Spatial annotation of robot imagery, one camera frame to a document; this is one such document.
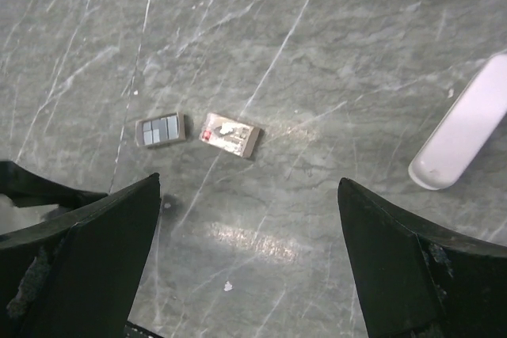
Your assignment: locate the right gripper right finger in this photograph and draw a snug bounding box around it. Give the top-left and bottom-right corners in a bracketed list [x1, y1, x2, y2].
[337, 178, 506, 337]

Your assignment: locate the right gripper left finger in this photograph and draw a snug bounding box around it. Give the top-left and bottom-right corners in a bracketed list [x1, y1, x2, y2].
[1, 173, 161, 337]

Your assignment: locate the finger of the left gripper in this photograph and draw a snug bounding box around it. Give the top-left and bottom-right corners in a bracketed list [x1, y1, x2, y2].
[1, 160, 108, 210]

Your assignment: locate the white stapler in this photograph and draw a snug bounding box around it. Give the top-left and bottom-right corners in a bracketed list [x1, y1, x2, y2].
[408, 54, 506, 191]

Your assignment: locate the white staple box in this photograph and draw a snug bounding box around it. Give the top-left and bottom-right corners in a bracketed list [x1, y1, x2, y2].
[199, 112, 261, 158]

